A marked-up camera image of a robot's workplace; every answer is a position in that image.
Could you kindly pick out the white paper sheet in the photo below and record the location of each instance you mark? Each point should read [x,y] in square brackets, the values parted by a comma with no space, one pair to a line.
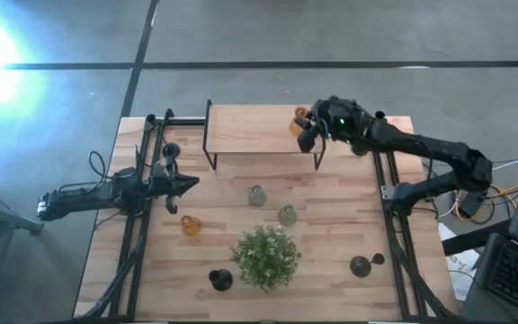
[461,265]

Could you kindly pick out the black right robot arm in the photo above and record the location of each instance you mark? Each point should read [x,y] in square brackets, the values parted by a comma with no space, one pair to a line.
[421,146]

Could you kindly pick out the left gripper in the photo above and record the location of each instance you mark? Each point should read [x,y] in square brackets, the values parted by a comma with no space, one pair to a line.
[169,183]

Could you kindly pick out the dark grey furniture piece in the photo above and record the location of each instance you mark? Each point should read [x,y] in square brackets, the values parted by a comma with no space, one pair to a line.
[2,219]

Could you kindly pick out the black stemmed candle holder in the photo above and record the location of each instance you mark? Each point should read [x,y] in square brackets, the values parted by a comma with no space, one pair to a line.
[360,266]

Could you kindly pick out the orange glass candle holder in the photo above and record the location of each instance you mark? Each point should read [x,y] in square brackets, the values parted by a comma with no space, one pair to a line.
[191,226]
[296,129]

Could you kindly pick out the green glass candle holder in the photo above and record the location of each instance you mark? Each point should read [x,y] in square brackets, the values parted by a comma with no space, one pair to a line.
[287,216]
[257,196]

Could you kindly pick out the wooden shelf with black legs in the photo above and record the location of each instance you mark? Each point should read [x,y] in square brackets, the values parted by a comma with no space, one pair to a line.
[250,130]

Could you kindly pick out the black bottle-shaped candle holder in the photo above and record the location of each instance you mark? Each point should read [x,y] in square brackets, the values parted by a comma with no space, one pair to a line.
[221,280]

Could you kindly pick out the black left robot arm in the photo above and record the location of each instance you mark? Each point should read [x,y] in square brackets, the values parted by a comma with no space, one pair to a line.
[83,198]

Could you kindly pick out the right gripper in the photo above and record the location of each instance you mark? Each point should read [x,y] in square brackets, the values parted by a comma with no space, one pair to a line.
[340,119]

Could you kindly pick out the green plant in black pot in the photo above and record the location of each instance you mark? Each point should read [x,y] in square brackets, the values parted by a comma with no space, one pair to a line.
[265,257]

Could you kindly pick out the black aluminium rig frame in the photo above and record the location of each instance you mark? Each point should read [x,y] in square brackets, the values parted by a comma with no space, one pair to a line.
[392,243]
[132,306]

